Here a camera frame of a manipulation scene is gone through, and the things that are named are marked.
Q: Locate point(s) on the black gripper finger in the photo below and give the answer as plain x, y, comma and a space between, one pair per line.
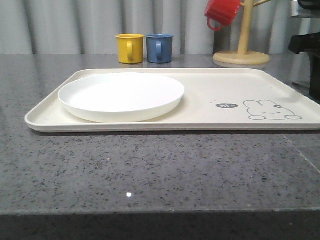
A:
310, 44

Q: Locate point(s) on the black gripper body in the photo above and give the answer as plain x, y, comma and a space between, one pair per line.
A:
305, 9

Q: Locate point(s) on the white round plate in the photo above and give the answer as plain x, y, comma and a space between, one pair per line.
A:
121, 97

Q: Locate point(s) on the wooden mug tree stand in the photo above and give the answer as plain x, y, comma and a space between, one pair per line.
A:
243, 56

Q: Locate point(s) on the red mug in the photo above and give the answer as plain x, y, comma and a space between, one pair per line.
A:
221, 11

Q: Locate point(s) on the cream rabbit serving tray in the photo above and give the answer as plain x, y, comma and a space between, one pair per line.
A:
214, 99

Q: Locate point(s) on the blue mug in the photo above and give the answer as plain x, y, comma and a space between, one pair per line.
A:
159, 48

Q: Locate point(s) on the yellow mug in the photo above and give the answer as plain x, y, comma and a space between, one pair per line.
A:
130, 48

